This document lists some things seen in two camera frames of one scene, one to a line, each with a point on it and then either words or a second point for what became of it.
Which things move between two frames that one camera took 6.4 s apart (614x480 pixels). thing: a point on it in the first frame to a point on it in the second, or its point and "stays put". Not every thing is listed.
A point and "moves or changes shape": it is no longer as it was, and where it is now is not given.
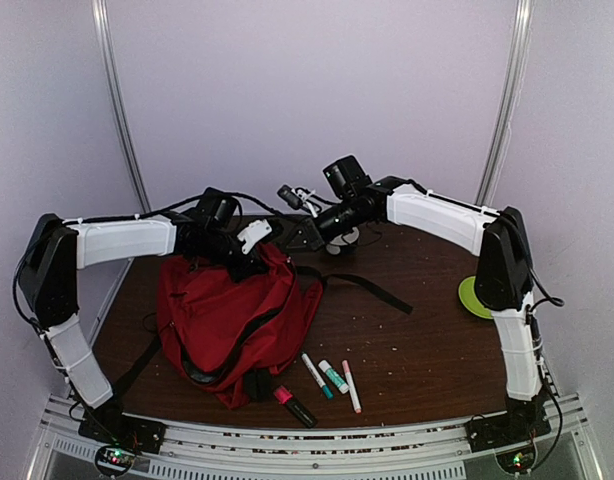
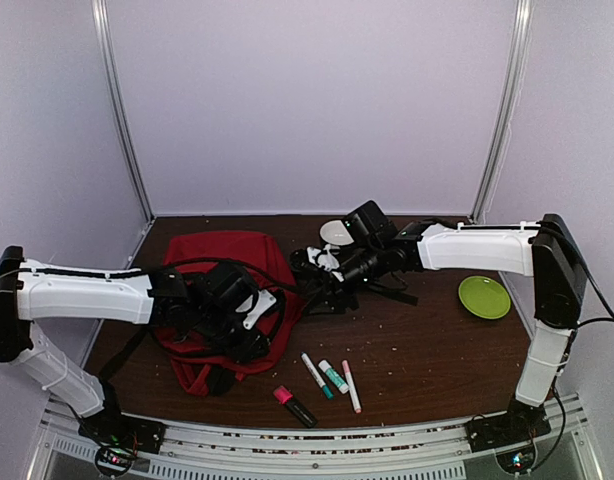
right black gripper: [312, 234] to [338, 299]
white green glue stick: [333, 376] stays put
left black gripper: [250, 266] to [243, 352]
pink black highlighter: [284, 397] stays put
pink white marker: [352, 387] stays put
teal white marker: [325, 388] stays put
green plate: [470, 300] stays put
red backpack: [227, 334] moves or changes shape
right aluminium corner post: [510, 104] stays put
